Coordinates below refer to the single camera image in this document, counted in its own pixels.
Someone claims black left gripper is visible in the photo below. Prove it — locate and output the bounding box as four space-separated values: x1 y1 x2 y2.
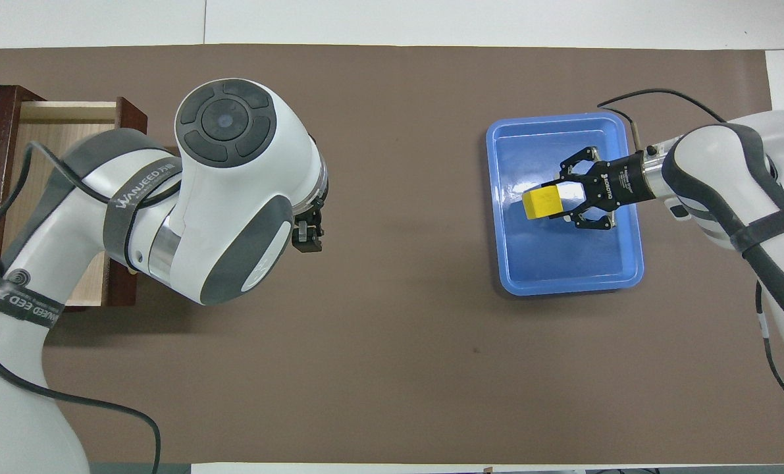
291 190 328 255

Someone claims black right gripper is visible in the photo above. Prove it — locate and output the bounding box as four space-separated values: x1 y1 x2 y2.
550 146 648 232

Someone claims yellow block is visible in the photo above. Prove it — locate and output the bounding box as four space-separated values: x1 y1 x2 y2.
522 184 564 222

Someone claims wooden drawer with dark front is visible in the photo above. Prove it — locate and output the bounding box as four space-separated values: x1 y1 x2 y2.
0 97 148 310

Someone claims blue plastic tray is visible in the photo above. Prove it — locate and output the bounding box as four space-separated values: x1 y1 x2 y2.
486 112 644 296

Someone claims brown table mat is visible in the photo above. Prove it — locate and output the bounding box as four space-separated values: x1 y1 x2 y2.
0 44 784 465

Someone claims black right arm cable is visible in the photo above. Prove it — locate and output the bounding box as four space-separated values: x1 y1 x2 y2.
596 88 784 420

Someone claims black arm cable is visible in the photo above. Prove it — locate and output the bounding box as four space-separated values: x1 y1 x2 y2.
0 140 163 474
596 88 784 420

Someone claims grey velcro cable strap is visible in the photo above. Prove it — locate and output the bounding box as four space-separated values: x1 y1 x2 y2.
730 206 784 255
0 269 65 328
102 157 183 256

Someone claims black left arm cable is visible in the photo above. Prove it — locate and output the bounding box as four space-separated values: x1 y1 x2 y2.
0 140 163 474

